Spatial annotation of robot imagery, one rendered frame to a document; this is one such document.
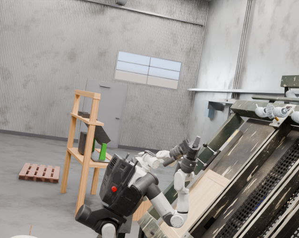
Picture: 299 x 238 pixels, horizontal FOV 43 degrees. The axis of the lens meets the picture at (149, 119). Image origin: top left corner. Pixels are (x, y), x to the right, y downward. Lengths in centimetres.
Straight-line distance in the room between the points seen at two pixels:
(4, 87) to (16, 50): 123
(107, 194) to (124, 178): 14
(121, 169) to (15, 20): 1089
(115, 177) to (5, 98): 1065
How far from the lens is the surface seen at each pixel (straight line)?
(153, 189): 225
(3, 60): 1287
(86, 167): 536
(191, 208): 274
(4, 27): 1296
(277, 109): 245
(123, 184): 234
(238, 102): 322
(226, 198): 247
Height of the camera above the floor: 181
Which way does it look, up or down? 3 degrees down
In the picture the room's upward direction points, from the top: 9 degrees clockwise
